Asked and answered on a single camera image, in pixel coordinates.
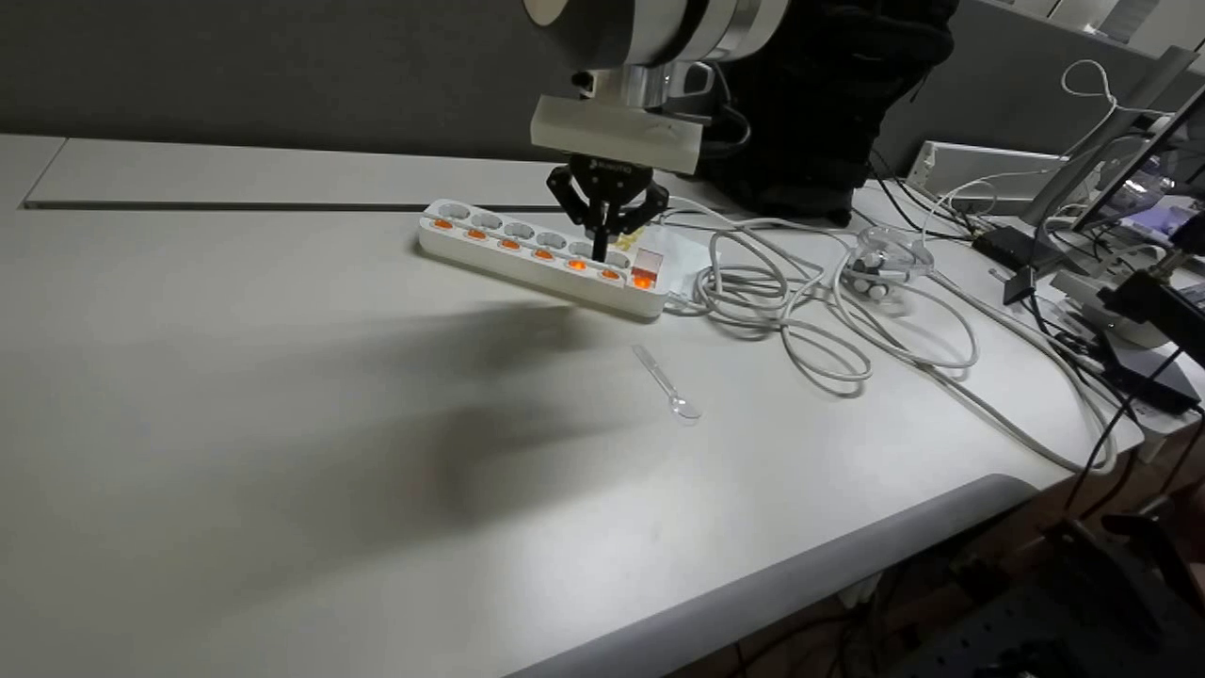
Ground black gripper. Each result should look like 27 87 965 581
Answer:
546 155 671 266

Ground robot arm silver white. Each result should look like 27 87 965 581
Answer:
519 0 791 261

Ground white Subway paper bag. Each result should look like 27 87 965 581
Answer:
637 225 713 298

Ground white power strip orange switches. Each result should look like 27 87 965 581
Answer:
418 199 663 325

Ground clear plastic spoon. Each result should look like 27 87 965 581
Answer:
631 345 699 421

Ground grey desk partition panel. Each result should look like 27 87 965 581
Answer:
0 0 1152 170

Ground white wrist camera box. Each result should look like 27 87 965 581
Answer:
526 70 703 173

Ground white power cable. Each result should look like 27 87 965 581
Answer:
655 188 1122 479

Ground black camera stand right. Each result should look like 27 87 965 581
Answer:
973 90 1205 414

